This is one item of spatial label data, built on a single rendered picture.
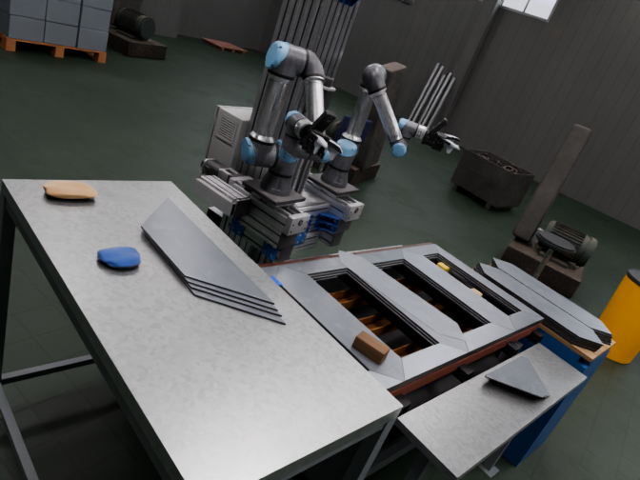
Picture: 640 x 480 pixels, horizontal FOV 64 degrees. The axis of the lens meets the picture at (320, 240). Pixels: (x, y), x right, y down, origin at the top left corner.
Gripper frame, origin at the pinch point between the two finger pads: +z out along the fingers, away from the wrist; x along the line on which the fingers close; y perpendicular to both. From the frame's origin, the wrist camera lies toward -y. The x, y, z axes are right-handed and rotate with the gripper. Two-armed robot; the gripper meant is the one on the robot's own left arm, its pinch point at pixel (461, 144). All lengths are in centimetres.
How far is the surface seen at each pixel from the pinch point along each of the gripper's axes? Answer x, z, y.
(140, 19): -554, -499, 163
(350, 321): 118, -24, 46
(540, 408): 110, 61, 56
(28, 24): -329, -527, 155
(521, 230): -272, 139, 146
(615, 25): -879, 280, -61
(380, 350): 135, -11, 38
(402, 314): 95, -3, 50
